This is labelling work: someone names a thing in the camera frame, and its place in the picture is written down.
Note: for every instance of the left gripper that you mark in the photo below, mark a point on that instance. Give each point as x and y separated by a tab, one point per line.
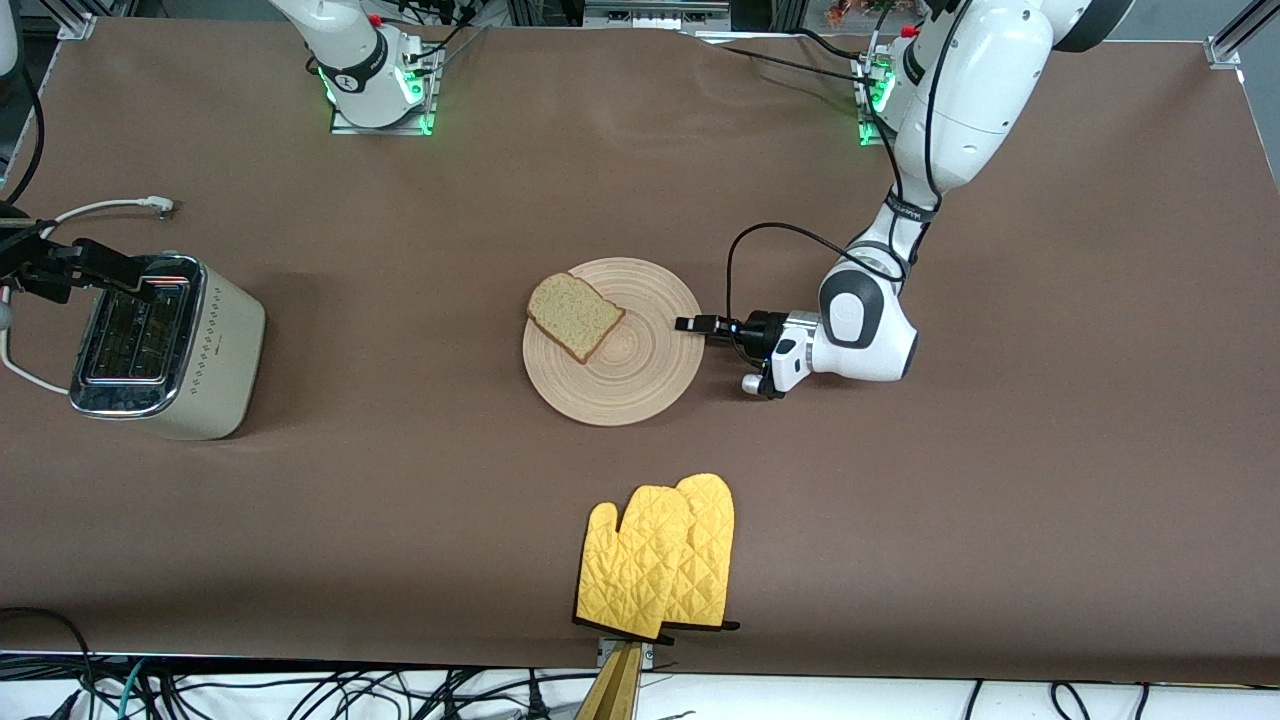
762	328

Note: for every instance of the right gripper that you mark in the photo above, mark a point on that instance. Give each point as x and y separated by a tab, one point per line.
62	262

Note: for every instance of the round wooden plate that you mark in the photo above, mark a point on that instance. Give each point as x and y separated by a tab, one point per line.
640	375

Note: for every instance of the slice of bread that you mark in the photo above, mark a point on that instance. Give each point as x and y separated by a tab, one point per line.
575	315

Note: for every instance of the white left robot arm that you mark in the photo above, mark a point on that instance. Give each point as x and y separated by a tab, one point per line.
980	90

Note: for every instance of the cream and chrome toaster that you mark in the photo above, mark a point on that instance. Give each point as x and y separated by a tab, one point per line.
225	350

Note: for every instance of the yellow quilted oven mitt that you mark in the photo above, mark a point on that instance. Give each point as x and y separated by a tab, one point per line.
712	540
630	560

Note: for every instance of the grey metal box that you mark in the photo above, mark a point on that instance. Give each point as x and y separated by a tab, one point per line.
650	15

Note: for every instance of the orange background object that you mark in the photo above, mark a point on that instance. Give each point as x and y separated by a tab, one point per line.
845	12

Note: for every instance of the aluminium corner profile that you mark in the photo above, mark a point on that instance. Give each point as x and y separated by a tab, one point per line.
1225	52

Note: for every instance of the small aluminium corner bracket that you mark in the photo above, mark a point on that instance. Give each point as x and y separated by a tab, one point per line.
75	25

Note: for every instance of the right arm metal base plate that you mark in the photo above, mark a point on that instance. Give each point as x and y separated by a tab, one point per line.
385	129

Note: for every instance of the small metal post bracket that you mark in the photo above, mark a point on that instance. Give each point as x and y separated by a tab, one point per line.
603	650

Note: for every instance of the wooden camera post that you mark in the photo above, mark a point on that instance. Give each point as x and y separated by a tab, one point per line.
615	695

